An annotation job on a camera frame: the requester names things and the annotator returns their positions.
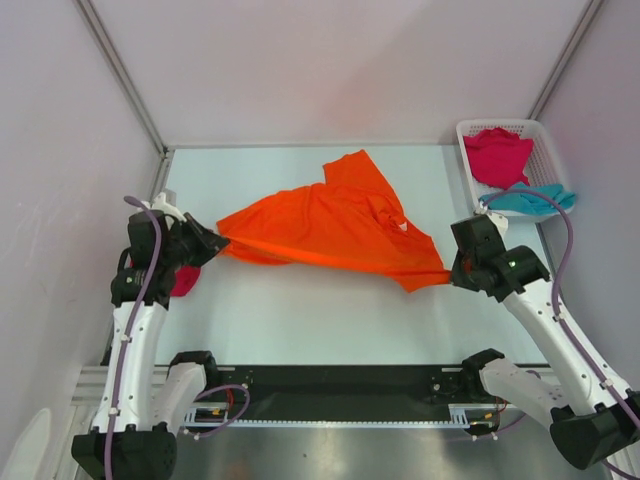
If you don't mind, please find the orange t shirt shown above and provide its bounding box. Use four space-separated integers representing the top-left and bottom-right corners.
217 150 451 293

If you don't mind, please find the white plastic basket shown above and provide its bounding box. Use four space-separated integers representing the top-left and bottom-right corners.
456 119 572 210

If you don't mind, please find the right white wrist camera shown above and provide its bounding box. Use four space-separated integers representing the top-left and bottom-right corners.
474 209 509 240

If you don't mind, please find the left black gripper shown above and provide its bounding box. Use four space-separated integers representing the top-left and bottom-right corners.
161 212 229 270

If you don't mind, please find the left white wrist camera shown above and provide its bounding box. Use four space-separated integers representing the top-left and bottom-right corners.
142 189 186 222

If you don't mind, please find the crimson t shirt in basket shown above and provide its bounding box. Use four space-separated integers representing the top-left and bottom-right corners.
463 127 534 190

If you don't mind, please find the folded crimson t shirt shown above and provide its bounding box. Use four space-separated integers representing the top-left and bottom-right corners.
122 259 201 304

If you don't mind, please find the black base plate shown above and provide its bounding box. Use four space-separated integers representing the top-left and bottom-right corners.
212 364 522 422

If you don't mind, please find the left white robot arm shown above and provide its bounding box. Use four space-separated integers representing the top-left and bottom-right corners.
71 208 229 479

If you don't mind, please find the aluminium frame rail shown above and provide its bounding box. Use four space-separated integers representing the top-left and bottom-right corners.
69 364 617 431

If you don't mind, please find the teal t shirt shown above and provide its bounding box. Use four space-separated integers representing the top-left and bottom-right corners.
479 182 577 216

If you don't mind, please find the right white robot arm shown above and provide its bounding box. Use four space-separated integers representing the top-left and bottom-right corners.
451 215 639 470

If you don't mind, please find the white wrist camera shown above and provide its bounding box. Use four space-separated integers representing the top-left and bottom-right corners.
142 189 186 222
474 209 509 240

